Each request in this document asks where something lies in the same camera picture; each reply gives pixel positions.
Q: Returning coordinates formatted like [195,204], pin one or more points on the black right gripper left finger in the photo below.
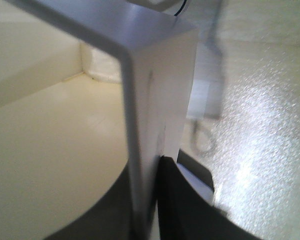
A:
[109,219]

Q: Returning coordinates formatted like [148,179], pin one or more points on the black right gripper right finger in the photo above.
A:
[184,215]

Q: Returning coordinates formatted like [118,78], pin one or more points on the white plastic trash bin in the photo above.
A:
[86,88]

